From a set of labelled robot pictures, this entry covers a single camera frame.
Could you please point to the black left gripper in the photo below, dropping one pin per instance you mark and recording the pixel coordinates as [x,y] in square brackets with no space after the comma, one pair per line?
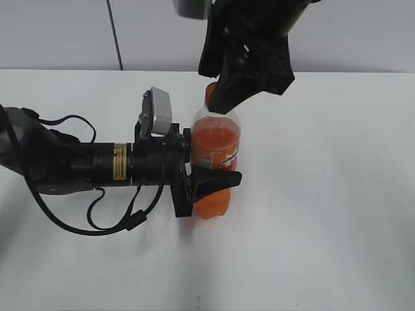
[161,161]

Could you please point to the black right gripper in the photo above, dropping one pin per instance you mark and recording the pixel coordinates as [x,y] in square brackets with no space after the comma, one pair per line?
[246,47]

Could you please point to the orange bottle cap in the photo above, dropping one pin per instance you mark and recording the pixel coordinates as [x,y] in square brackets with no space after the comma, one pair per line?
[209,91]

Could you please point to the orange soda plastic bottle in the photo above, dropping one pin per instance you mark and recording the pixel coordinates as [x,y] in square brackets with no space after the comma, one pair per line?
[215,145]

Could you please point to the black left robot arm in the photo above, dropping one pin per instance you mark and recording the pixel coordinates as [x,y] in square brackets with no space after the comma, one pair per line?
[59,164]

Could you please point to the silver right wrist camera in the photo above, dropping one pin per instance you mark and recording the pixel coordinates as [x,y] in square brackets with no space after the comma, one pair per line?
[192,9]

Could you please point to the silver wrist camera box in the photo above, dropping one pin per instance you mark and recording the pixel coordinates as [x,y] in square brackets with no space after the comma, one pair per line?
[156,113]

